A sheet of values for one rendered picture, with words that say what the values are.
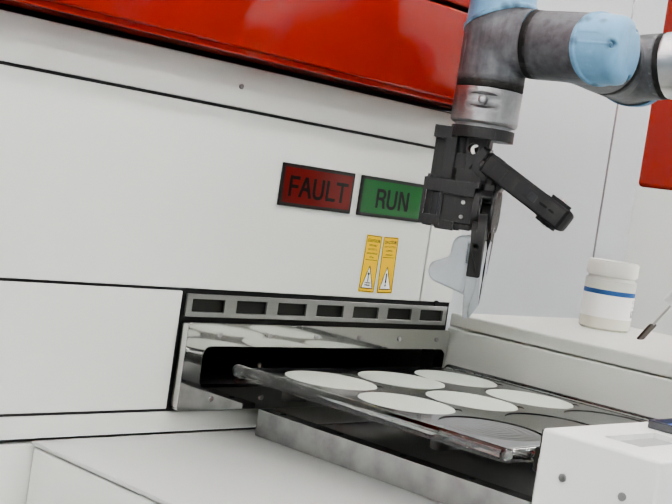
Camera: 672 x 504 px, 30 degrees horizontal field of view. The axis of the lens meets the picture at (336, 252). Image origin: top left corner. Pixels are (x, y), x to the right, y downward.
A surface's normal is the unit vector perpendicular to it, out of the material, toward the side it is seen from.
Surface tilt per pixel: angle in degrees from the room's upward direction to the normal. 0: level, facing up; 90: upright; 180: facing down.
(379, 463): 90
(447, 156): 90
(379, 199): 90
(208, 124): 90
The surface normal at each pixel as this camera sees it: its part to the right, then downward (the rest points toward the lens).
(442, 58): 0.71, 0.15
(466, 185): -0.24, 0.01
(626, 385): -0.69, -0.07
